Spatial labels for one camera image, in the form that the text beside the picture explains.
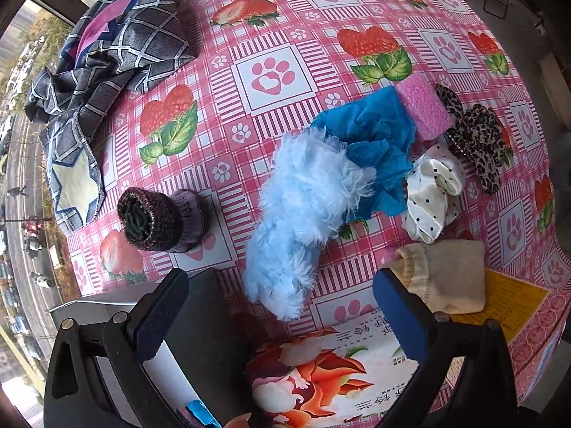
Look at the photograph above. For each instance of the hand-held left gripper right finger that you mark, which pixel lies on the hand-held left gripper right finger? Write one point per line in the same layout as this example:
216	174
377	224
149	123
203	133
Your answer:
397	316

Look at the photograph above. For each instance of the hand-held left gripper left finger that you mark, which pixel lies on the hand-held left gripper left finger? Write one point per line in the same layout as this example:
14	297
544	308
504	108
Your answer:
156	316

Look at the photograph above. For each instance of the grey box with white inside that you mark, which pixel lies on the grey box with white inside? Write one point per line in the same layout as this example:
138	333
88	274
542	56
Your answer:
214	330

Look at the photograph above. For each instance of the beige sock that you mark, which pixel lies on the beige sock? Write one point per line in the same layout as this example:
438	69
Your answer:
450	272

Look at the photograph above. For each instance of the dark purple knitted sock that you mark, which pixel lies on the dark purple knitted sock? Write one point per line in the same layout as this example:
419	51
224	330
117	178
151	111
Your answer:
142	218

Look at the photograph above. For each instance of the white polka dot scrunchie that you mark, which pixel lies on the white polka dot scrunchie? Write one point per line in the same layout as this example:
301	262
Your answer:
428	205

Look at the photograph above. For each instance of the light blue fluffy cloth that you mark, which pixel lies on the light blue fluffy cloth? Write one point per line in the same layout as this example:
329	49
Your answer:
303	196

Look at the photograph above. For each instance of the leopard print scrunchie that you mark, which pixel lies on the leopard print scrunchie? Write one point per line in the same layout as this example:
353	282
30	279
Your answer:
479	142

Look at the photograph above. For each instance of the blue nonwoven cloth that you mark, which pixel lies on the blue nonwoven cloth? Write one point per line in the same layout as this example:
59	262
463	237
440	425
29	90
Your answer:
370	125

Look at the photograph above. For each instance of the pink sponge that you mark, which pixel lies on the pink sponge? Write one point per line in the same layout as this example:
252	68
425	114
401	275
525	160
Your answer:
421	107

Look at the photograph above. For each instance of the floral printed packet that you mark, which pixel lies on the floral printed packet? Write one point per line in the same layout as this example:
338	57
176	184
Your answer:
321	374

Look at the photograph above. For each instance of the pink and yellow carton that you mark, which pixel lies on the pink and yellow carton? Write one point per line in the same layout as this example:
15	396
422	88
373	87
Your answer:
508	298

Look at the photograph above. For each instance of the grey checked star cloth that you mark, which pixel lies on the grey checked star cloth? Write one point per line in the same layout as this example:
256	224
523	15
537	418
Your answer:
134	40

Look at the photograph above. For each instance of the pink strawberry tablecloth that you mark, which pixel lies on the pink strawberry tablecloth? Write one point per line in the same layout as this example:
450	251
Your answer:
267	31

